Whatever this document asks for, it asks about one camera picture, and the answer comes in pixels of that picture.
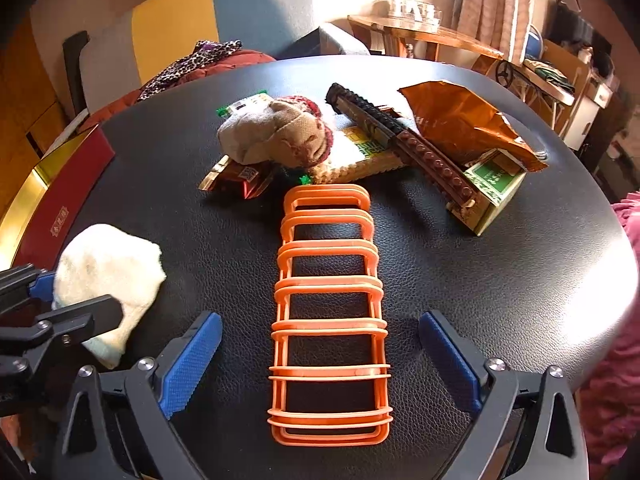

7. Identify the cream white sock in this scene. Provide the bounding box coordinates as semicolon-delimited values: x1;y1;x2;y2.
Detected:
52;223;166;370

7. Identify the orange plastic rack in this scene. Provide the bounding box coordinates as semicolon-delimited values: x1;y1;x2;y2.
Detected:
267;183;395;447

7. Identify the green tea box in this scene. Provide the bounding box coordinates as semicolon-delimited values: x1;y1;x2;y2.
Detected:
447;150;527;236

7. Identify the brown black brick bar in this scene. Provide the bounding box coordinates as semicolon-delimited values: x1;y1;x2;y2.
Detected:
326;82;480;211

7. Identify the cracker pack green label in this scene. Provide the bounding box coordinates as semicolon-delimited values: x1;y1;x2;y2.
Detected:
295;126;405;184

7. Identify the orange snack bag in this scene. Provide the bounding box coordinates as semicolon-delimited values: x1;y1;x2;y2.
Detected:
399;81;547;172

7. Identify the cracker pack with black stripe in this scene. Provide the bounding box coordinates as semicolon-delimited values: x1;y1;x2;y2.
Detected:
216;91;272;120

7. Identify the red gold tray box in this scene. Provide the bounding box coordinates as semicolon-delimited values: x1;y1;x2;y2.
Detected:
1;126;115;270

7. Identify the pink ruffled bedspread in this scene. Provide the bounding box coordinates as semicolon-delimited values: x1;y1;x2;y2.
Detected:
574;192;640;466

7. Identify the red quilted jacket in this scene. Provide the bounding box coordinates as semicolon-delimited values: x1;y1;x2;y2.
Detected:
79;49;276;132

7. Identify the leopard print cloth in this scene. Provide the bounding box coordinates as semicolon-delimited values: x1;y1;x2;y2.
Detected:
137;39;243;102

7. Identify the white cabinet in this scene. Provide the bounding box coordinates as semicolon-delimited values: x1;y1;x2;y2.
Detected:
561;70;613;152

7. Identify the wooden chair with cushion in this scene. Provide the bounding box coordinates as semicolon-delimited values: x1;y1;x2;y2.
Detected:
495;39;591;136

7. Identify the wooden side table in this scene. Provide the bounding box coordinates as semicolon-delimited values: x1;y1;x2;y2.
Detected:
347;15;504;60

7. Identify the yellow blue grey armchair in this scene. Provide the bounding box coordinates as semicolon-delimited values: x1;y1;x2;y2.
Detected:
63;0;369;113

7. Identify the glass letters ornament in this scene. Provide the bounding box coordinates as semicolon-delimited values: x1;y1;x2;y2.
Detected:
388;0;442;25

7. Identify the beige patterned curtain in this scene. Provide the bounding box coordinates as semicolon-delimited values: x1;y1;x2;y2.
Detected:
456;0;535;65

